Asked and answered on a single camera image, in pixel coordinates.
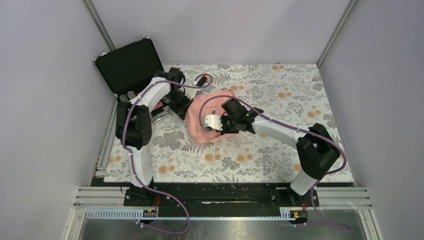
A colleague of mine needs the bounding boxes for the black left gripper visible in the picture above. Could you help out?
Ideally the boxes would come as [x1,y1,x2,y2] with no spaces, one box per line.
[166,89,194,121]

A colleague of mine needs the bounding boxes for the pink medicine kit bag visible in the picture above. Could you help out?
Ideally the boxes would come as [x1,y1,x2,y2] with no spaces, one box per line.
[185,89,236,144]

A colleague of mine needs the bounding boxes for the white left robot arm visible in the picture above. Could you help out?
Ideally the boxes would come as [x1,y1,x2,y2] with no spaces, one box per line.
[115,67,193,206]

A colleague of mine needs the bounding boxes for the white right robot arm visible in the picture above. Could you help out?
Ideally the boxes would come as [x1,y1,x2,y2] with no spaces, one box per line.
[221,97,343,206]

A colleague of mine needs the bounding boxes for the black orange-tipped thermometer pen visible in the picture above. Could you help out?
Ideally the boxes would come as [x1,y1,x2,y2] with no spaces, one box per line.
[195,74,211,88]

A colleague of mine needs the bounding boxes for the black poker chip case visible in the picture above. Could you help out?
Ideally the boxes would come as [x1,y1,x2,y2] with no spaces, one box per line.
[93,37,164,102]

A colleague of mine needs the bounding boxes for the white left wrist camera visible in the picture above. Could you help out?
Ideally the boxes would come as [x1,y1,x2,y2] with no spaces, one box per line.
[184,89,197,100]

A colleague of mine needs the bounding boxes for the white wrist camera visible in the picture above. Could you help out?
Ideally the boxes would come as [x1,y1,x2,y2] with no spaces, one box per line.
[184,89,197,100]
[203,114,223,132]

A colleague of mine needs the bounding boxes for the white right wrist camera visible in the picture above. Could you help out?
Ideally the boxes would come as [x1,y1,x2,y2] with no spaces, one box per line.
[203,114,223,132]

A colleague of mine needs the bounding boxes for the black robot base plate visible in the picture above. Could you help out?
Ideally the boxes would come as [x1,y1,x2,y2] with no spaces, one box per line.
[123,182,320,218]

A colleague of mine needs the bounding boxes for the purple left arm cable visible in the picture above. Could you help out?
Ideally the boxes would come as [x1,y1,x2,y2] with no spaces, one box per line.
[121,73,215,235]

